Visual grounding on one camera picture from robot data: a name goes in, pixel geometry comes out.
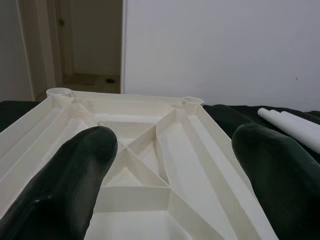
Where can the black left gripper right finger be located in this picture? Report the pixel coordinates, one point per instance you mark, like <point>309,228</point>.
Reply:
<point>282,190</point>

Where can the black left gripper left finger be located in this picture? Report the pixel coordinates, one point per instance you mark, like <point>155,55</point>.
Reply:
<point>62,185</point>

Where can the white tapered table leg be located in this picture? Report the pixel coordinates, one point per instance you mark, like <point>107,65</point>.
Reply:
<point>296,120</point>
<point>303,115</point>
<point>282,127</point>

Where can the white plastic children table top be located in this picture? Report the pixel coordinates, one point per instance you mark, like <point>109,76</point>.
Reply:
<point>190,160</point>

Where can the white door frame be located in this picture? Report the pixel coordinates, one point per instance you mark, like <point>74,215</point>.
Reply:
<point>37,50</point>

